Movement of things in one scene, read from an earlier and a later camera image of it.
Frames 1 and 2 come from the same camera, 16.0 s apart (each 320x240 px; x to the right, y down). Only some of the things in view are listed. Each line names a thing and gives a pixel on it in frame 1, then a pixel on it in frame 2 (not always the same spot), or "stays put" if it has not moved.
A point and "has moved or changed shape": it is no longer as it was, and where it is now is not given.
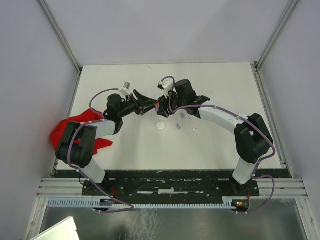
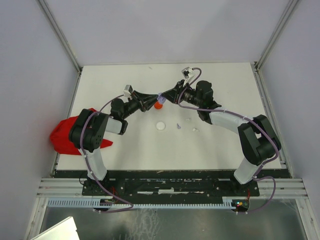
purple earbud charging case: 157,106 has moved or changed shape
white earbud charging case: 160,126 stays put
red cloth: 88,116 stays put
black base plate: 170,186 stays put
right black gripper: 164,104 to 174,97
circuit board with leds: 241,205 stays put
